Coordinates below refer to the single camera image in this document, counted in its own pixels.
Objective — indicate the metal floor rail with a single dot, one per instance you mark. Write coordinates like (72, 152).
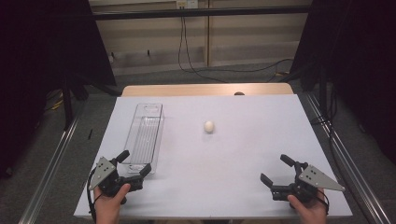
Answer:
(351, 168)
(51, 168)

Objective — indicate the person's right hand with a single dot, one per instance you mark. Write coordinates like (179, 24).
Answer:
(311, 209)

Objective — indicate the white egg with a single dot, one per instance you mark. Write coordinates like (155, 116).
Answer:
(209, 126)

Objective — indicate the white wall outlet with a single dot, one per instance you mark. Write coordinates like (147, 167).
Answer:
(186, 3)

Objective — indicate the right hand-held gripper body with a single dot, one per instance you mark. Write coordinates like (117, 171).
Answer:
(306, 186)

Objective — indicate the black stand leg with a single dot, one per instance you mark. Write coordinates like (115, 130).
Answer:
(323, 93)
(67, 105)

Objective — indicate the black horizontal bar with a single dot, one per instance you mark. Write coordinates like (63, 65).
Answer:
(199, 12)

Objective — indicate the white table cover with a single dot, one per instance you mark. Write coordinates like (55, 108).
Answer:
(236, 161)

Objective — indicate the clear plastic container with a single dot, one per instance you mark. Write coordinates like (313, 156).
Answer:
(144, 133)

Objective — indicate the person's left hand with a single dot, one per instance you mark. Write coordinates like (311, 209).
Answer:
(109, 205)

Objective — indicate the black curtain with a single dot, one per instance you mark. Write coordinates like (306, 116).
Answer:
(361, 62)
(37, 62)

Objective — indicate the small black floor object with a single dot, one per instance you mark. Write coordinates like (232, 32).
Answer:
(90, 134)

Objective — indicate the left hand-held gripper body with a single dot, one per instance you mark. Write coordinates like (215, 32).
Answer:
(109, 182)

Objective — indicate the wooden table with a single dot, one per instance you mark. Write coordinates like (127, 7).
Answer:
(186, 89)

